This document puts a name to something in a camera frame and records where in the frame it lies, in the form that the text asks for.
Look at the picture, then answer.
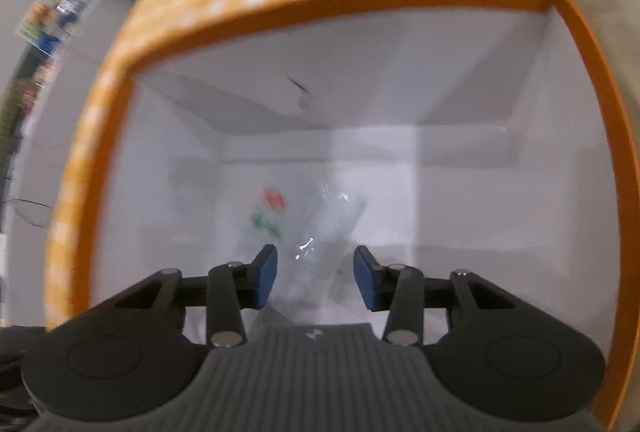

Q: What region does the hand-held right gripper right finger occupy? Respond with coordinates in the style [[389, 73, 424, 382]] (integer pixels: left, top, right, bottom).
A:
[[352, 244, 516, 347]]

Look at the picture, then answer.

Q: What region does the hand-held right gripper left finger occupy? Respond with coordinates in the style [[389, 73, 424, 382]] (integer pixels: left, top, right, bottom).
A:
[[114, 243, 279, 349]]

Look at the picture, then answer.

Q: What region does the clear candy packet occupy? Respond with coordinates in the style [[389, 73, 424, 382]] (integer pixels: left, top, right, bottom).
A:
[[240, 177, 371, 328]]

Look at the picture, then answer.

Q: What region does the orange cardboard box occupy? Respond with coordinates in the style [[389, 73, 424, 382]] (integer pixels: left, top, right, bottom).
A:
[[90, 0, 633, 430]]

